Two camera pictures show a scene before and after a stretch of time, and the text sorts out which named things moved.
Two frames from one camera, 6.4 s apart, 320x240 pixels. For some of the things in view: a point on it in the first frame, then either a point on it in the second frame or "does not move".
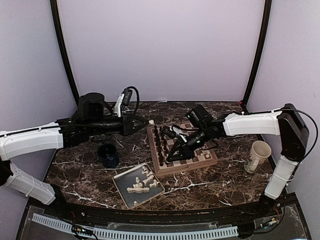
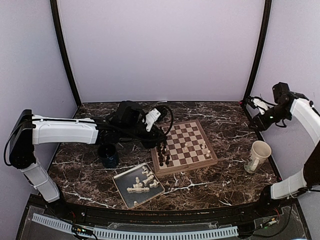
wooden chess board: [161, 145] does not move
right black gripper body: [189, 151] → [279, 114]
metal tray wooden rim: [138, 185] does not move
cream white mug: [260, 150] does not move
